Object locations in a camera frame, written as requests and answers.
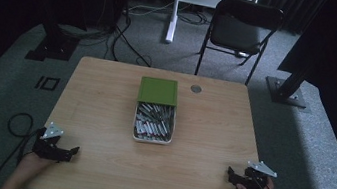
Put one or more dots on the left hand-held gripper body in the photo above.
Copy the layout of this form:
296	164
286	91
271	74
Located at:
47	147

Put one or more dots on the round grey table grommet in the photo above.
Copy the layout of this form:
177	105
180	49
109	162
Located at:
196	89

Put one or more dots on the white desk frame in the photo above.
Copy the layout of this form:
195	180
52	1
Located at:
175	11

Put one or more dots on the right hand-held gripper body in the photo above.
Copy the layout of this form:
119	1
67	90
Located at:
256	180

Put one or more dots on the black metal stand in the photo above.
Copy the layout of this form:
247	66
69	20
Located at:
288	89
54	43

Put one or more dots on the black folding chair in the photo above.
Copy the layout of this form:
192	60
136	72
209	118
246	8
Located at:
240	31

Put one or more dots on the pile of small metal parts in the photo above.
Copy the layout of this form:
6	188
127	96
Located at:
154	121

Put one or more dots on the green box lid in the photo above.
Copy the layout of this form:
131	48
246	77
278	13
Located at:
158	91

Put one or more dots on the white plastic box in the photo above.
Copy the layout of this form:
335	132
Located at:
151	140

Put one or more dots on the person's left hand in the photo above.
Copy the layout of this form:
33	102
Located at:
32	164

